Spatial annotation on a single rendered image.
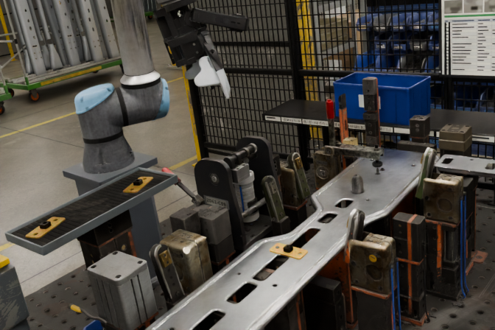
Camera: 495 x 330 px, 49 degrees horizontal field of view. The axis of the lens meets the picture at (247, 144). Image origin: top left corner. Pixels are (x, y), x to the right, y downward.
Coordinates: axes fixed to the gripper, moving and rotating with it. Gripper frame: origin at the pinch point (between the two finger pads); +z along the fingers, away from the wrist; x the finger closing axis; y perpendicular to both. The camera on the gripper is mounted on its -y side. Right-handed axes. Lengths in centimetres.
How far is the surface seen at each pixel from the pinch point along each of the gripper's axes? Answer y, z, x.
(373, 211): -26, 43, -8
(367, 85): -56, 28, -56
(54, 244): 41.6, 14.4, 3.1
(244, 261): 8.5, 36.9, -0.2
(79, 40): 56, 5, -851
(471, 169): -60, 49, -16
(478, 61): -93, 33, -49
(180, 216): 17.4, 24.5, -9.2
